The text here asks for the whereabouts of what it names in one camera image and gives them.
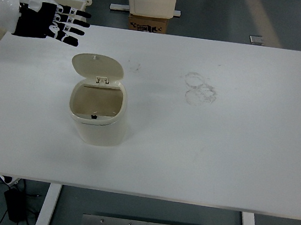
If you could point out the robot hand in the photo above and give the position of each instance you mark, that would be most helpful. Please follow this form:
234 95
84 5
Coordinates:
31 23

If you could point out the small cream lidded trash bin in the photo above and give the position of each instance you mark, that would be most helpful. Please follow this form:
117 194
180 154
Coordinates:
95 130

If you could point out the cream plastic tub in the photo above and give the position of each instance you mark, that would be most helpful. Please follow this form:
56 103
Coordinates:
70 1

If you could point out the grey metal floor bar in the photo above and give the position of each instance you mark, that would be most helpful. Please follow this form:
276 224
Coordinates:
118 7

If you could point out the brown cardboard box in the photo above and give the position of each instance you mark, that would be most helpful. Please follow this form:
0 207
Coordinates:
147 23

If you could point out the white power strip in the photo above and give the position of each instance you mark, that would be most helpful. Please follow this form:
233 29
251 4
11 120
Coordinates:
8 179

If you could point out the black power adapter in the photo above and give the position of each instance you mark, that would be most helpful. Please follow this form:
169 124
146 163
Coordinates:
14 205

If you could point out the small grey floor plate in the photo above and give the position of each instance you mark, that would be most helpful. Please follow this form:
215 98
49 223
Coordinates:
256 40

